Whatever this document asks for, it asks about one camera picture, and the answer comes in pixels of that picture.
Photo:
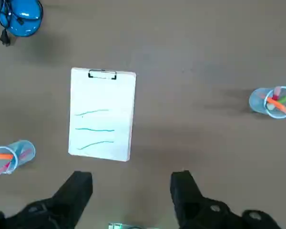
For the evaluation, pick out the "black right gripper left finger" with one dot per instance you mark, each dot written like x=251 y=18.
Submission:
x=62 y=205

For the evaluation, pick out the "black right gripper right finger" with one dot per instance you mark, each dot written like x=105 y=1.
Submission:
x=193 y=210

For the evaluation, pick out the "blue marker pen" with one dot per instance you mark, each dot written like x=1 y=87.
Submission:
x=13 y=162

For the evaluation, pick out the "pink highlighter pen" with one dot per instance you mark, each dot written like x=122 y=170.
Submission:
x=277 y=94
x=2 y=169

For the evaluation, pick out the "orange highlighter pen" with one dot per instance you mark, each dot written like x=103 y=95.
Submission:
x=1 y=156
x=275 y=103

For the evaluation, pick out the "clear plastic cup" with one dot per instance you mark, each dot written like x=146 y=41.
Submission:
x=257 y=102
x=23 y=148

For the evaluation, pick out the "white paper with blue lines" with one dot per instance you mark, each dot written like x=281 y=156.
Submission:
x=100 y=100

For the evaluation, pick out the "clipboard with black clip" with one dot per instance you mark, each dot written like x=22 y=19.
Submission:
x=102 y=95

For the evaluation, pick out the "blue desk lamp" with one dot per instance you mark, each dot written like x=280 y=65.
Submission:
x=26 y=21

